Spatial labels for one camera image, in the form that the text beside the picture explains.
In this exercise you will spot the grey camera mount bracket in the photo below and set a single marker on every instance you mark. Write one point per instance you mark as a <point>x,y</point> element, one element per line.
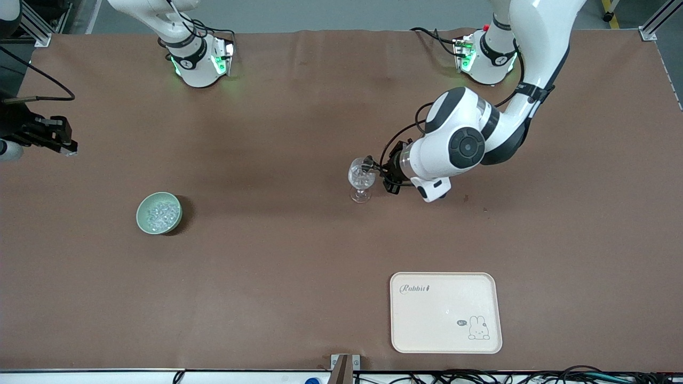
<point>345,370</point>

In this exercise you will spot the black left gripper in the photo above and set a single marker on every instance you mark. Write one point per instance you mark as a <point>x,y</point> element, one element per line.
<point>394,165</point>

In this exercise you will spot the cream rabbit print tray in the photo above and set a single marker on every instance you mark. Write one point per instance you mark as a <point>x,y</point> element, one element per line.
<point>427,320</point>

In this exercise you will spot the aluminium frame profile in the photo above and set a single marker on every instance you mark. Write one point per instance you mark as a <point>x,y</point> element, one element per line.
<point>648,32</point>
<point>37,32</point>

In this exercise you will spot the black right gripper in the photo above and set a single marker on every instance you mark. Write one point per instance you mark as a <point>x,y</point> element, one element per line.
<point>15,124</point>

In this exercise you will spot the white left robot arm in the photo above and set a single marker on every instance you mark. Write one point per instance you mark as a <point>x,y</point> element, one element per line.
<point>539,32</point>

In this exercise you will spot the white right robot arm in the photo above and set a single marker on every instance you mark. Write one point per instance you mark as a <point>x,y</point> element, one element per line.
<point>195,69</point>

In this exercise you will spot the pile of clear ice cubes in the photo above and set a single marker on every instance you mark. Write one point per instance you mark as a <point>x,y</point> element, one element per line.
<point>161,213</point>

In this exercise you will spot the small blue object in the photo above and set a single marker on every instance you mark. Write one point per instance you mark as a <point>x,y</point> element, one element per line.
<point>313,381</point>

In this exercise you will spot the clear stemmed wine glass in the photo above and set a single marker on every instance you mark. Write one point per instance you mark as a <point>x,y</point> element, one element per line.
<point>362,184</point>

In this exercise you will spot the mint green bowl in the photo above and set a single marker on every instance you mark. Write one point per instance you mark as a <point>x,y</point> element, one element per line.
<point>141,218</point>

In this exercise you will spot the brown table cover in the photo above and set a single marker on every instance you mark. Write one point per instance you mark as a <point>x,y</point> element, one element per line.
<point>267,293</point>

